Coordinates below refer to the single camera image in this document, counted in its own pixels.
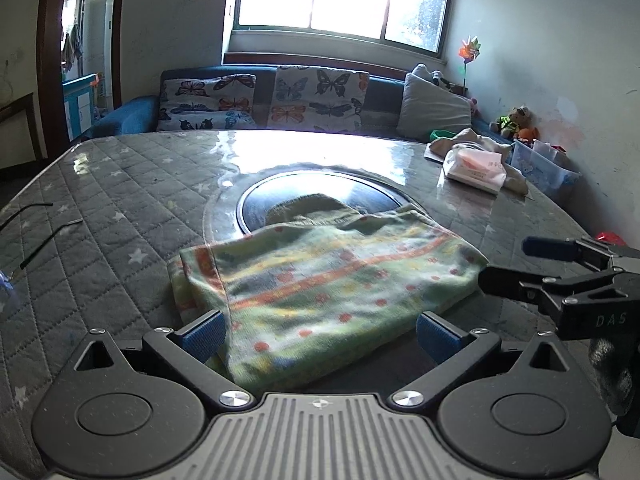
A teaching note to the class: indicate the red plastic stool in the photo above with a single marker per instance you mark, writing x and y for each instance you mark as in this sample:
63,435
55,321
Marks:
610,237

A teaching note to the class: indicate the green bowl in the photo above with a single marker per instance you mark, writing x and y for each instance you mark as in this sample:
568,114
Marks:
440,135

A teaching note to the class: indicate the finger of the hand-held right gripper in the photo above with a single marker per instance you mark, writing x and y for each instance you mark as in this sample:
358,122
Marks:
547,248
505,281

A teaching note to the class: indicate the person's right hand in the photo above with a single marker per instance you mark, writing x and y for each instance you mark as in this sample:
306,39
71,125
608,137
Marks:
615,375

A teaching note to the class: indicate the white plastic tissue pack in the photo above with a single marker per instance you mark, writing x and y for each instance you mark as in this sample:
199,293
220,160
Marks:
475,170

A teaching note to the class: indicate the square butterfly print pillow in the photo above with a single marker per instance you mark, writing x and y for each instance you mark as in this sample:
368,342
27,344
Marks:
320,97

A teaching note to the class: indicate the eyeglasses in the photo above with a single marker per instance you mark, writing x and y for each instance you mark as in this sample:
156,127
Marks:
7,282

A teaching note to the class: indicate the blue sofa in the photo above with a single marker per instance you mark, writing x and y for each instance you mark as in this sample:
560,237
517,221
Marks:
385,95

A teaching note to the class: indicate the blue cabinet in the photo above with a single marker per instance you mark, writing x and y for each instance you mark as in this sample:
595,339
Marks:
80,105

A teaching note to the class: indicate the black and white plush toy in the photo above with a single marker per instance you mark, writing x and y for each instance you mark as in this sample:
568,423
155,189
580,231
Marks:
450,82

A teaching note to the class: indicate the pink plush toy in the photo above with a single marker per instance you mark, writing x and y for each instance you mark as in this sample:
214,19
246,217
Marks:
473,107

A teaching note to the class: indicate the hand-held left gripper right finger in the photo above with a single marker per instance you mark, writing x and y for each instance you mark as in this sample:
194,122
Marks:
440,337

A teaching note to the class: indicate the green printed shirt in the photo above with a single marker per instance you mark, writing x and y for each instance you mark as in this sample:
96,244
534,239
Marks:
325,280

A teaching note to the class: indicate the grey quilted table cover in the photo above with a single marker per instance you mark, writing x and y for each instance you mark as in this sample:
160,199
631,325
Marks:
125,185

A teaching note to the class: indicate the round black induction cooktop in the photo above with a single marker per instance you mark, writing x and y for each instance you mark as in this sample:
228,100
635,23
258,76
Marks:
280,192

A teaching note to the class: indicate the hanging clothes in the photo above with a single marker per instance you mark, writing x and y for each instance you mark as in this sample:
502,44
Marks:
72,45

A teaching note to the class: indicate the colourful pinwheel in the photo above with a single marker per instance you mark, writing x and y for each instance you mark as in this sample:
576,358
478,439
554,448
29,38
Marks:
470,52

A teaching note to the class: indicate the orange plush toy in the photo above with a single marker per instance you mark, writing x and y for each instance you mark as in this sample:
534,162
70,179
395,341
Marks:
529,135

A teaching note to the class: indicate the clear plastic storage box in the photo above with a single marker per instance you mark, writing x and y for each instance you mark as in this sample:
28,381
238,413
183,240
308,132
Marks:
545,175

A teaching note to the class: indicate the cream cloth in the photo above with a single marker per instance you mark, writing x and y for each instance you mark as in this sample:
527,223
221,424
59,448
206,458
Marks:
470,136

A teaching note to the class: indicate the small grey pillow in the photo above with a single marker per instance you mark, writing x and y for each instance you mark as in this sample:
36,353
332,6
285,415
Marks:
425,72

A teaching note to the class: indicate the dark wooden door frame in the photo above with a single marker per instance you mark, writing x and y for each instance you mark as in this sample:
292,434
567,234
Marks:
47,60

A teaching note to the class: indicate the dark wooden furniture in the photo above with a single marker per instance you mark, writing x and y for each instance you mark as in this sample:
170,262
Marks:
20,135

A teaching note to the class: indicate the brown teddy bear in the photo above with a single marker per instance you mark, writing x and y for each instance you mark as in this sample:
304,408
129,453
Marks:
512,120

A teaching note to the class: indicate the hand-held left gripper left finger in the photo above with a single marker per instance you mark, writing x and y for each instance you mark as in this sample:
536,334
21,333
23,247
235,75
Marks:
202,332

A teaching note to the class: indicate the long butterfly print pillow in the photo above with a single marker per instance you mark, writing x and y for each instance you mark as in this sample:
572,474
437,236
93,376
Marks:
200,105

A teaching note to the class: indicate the large grey pillow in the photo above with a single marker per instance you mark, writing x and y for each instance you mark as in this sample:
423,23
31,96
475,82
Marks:
435,110

